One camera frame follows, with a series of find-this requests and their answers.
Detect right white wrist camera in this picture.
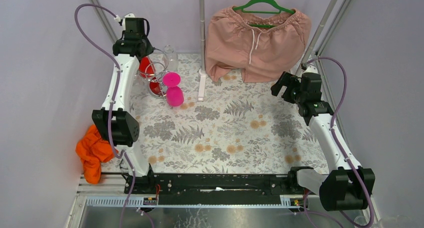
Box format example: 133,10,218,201
299,64,319,75

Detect pink plastic wine glass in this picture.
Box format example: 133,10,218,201
162,72,184,107

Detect clear wine glass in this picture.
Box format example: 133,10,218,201
130,75,145,96
162,45,179,72

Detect orange cloth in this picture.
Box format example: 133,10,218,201
75,125,115,184

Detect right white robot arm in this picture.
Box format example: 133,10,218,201
271,72,376,211

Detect pink drawstring shorts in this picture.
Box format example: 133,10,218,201
205,7,312,83

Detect red plastic wine glass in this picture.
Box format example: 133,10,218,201
138,57,165,97

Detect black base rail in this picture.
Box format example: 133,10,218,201
122,170,305,205

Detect clear glass bottom corner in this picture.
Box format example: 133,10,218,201
354,215,369,228

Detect chrome wire glass rack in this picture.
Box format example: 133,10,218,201
144,48,169,98

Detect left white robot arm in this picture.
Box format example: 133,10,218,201
92,13,155,193

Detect green clothes hanger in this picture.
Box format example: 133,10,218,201
233,0,295,15

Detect floral table mat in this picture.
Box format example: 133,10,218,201
129,54,328,174

